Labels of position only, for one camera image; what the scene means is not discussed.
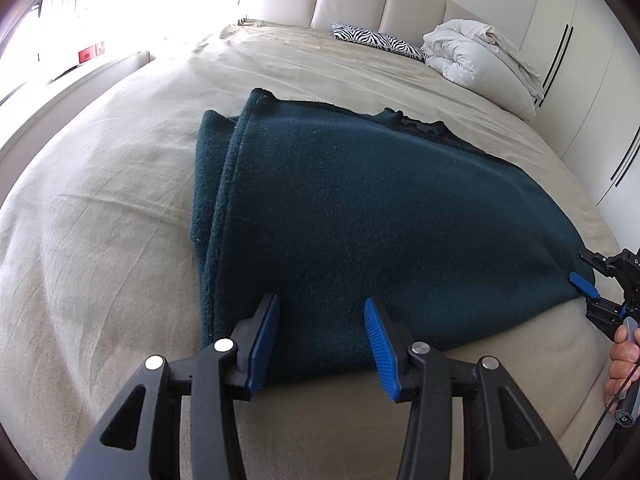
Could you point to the dark green knit sweater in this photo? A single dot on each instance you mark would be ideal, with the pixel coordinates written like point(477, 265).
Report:
point(326, 208)

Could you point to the white wardrobe with black handles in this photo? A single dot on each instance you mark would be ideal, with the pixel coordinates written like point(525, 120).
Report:
point(589, 113)

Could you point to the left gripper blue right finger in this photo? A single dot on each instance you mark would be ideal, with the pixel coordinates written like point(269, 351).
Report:
point(389, 343)

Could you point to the zebra print pillow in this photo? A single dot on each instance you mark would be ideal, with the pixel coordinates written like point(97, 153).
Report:
point(376, 40)

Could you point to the person's right hand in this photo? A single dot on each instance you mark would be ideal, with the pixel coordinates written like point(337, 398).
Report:
point(624, 355)

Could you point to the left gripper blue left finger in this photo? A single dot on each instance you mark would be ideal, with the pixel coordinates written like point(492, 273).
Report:
point(254, 339)

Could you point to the red box on windowsill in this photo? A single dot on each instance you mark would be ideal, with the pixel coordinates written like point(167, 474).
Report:
point(89, 53)

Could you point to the white folded duvet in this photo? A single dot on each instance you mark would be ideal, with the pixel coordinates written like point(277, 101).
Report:
point(477, 57)

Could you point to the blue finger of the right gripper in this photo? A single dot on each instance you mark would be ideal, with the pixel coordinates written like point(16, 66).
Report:
point(585, 288)

